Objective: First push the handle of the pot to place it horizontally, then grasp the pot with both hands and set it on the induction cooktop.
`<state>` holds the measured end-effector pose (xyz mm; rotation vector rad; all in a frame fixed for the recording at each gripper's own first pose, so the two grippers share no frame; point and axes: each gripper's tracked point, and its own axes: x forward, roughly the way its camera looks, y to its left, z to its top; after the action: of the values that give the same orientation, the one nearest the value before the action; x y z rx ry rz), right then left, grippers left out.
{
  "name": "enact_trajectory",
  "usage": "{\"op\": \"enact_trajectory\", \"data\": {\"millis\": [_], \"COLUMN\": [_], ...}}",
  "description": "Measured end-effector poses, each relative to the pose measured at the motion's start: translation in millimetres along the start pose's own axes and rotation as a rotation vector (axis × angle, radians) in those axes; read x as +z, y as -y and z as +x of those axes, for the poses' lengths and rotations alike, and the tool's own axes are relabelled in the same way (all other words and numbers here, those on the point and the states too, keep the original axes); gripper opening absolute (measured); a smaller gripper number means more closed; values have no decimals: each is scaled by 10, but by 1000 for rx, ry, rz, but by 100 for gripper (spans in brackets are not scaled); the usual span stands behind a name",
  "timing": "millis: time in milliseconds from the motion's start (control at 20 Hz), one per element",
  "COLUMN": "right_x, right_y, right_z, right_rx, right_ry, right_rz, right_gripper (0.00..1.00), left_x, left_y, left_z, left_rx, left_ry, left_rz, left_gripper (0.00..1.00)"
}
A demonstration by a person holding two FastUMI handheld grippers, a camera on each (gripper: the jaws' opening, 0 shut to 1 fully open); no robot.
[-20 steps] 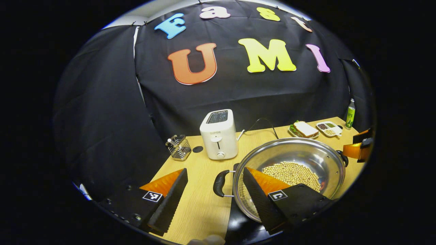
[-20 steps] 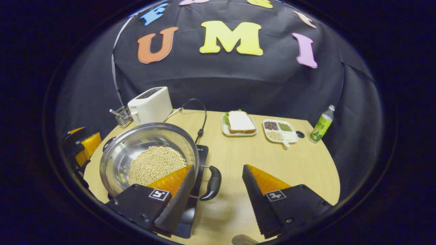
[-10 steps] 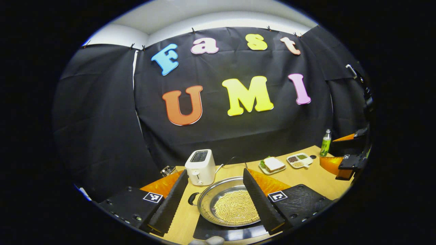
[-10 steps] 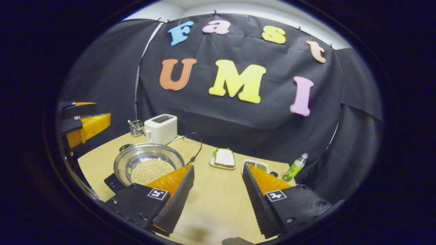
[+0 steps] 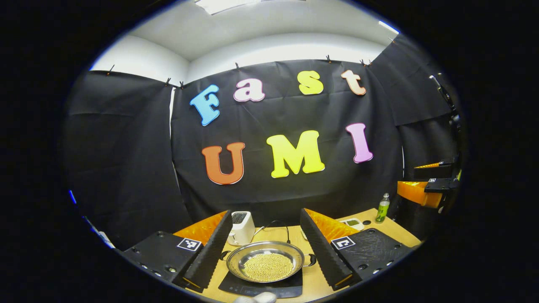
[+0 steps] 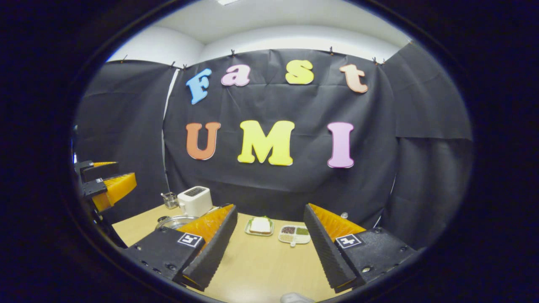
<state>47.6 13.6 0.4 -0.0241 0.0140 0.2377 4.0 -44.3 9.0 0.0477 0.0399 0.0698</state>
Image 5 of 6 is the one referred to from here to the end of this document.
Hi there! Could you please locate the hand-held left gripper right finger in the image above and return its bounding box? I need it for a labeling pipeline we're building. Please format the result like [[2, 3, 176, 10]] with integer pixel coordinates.
[[300, 207, 413, 292]]

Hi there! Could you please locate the pile of soybeans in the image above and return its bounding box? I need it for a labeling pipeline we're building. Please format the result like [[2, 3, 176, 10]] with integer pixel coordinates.
[[242, 252, 294, 282]]

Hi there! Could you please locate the stainless steel pot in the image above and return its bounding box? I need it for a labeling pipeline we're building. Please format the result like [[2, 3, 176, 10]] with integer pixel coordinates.
[[220, 240, 317, 283]]

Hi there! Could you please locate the black induction cooktop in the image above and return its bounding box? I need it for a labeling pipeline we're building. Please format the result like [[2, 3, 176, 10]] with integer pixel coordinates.
[[218, 269, 304, 299]]

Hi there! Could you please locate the green drink bottle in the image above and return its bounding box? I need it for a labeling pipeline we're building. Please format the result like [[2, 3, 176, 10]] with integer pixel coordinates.
[[375, 193, 391, 223]]

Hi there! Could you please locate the white toaster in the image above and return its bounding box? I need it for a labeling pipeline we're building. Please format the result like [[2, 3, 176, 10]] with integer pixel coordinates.
[[227, 211, 256, 246]]

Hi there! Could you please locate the black metal stand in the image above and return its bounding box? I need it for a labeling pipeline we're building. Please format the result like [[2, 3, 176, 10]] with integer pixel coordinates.
[[429, 74, 462, 127]]

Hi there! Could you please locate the white divided dish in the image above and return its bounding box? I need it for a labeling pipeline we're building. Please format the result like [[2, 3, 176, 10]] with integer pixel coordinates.
[[339, 218, 365, 231]]

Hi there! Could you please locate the black power cable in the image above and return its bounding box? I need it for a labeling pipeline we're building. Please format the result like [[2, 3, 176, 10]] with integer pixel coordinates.
[[263, 220, 292, 245]]

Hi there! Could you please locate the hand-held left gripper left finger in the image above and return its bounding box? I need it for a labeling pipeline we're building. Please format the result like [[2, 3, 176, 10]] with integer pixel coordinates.
[[122, 210, 233, 294]]

